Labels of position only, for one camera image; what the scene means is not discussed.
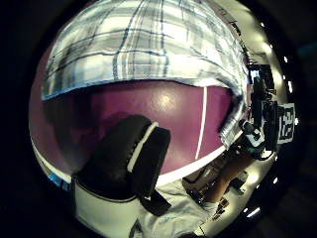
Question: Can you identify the the person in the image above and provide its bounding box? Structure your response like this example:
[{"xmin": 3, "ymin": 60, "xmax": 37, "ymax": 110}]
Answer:
[{"xmin": 129, "ymin": 155, "xmax": 256, "ymax": 238}]

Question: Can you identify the white marker cube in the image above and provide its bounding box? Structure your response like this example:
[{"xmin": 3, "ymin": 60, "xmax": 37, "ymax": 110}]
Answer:
[{"xmin": 276, "ymin": 102, "xmax": 296, "ymax": 146}]

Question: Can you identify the plaid blue white cloth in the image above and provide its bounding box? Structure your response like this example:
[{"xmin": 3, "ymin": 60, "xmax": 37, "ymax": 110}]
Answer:
[{"xmin": 41, "ymin": 0, "xmax": 251, "ymax": 150}]

